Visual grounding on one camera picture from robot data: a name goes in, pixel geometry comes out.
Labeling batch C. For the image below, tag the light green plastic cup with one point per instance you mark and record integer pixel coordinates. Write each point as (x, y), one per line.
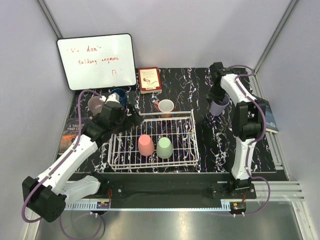
(164, 148)

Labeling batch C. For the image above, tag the red and cream book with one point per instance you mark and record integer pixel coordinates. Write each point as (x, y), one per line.
(149, 80)

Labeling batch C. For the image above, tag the pink plastic cup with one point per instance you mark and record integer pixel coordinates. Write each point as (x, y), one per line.
(146, 146)

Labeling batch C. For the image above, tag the black marbled table mat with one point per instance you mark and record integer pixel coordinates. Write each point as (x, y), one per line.
(187, 88)

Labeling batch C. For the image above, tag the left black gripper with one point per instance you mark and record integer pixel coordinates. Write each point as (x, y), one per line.
(135, 117)

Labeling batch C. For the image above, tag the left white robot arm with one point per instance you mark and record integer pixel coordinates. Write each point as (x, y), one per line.
(49, 193)

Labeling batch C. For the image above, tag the mauve ceramic mug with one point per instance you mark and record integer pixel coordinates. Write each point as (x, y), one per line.
(95, 105)

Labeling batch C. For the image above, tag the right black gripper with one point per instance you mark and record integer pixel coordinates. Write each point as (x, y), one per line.
(212, 97)

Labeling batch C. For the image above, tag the white slotted cable duct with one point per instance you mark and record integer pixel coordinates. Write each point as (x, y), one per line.
(88, 206)

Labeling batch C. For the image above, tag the blue paperback book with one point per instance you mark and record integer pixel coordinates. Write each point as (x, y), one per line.
(271, 125)

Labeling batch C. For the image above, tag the lavender plastic cup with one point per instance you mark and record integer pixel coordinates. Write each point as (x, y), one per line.
(216, 107)

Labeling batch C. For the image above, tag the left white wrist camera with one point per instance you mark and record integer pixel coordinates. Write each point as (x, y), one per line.
(111, 98)

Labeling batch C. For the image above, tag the white wire dish rack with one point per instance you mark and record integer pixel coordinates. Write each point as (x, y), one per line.
(180, 129)

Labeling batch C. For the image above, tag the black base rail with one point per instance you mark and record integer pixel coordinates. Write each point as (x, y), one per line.
(138, 191)

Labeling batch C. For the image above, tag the dark blue mug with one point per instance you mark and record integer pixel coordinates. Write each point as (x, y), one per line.
(122, 95)

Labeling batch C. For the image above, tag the white dry-erase board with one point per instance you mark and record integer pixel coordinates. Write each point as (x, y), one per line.
(96, 62)

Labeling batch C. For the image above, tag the Tale of Two Cities book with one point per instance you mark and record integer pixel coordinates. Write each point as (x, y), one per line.
(70, 133)

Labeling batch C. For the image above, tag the orange pink mug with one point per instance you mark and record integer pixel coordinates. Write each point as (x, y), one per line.
(164, 107)

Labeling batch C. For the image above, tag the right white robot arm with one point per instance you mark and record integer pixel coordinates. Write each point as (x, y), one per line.
(248, 123)

